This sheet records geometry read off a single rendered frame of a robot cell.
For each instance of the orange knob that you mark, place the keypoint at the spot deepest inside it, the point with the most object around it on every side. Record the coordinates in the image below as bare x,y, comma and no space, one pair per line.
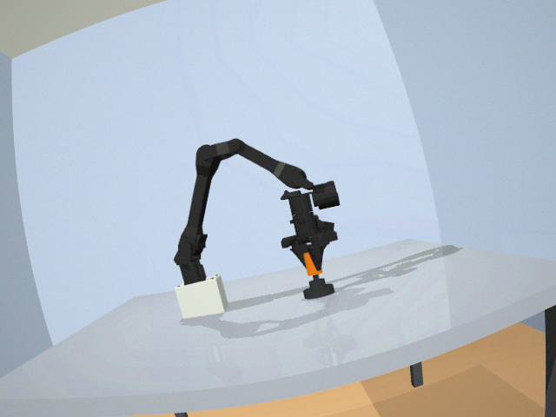
311,270

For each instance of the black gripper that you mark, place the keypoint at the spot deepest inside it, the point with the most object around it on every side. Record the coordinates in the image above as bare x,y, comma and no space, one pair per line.
306,232

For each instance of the dark grey round pedestal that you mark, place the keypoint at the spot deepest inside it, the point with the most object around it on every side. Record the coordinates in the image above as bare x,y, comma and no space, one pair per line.
318,288

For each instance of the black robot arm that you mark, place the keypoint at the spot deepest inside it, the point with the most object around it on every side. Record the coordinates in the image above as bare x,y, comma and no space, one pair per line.
207,161

